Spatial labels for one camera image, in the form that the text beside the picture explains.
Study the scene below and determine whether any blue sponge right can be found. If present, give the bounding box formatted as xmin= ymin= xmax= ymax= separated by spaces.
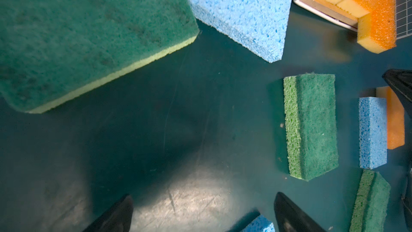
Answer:
xmin=358 ymin=97 xmax=387 ymax=170

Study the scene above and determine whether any blue sponge front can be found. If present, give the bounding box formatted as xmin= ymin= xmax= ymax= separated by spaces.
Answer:
xmin=241 ymin=215 xmax=276 ymax=232

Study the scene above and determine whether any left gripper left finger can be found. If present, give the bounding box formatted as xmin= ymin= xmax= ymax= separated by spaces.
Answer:
xmin=83 ymin=194 xmax=134 ymax=232

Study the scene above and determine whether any white wire wooden shelf rack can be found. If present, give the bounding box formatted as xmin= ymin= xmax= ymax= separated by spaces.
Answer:
xmin=290 ymin=0 xmax=412 ymax=41

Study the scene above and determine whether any blue sponge near shelf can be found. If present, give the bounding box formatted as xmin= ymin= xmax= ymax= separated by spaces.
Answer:
xmin=188 ymin=0 xmax=292 ymax=63

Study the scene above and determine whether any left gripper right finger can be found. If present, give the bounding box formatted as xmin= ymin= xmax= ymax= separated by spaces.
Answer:
xmin=274 ymin=192 xmax=325 ymax=232

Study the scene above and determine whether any green sponge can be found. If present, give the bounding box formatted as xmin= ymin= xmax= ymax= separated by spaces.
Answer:
xmin=283 ymin=73 xmax=339 ymax=181
xmin=349 ymin=169 xmax=391 ymax=232
xmin=1 ymin=0 xmax=199 ymax=114

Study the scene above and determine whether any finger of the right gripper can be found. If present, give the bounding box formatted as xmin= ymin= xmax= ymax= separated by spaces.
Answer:
xmin=382 ymin=69 xmax=412 ymax=118

